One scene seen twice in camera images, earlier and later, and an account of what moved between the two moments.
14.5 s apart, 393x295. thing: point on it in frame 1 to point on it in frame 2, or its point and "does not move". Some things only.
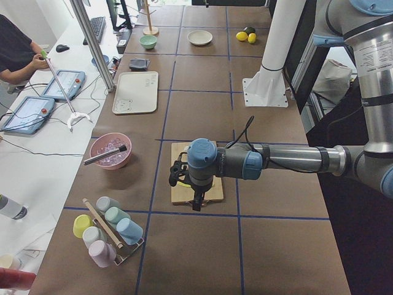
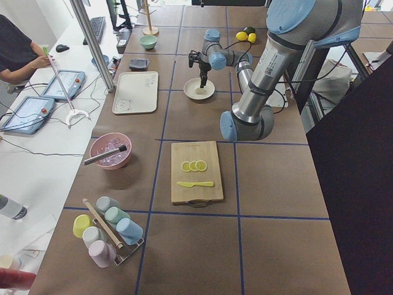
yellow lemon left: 242,36 does not move
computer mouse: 61,48 does not move
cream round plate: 199,37 to 193,90
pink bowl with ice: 111,150 does not move
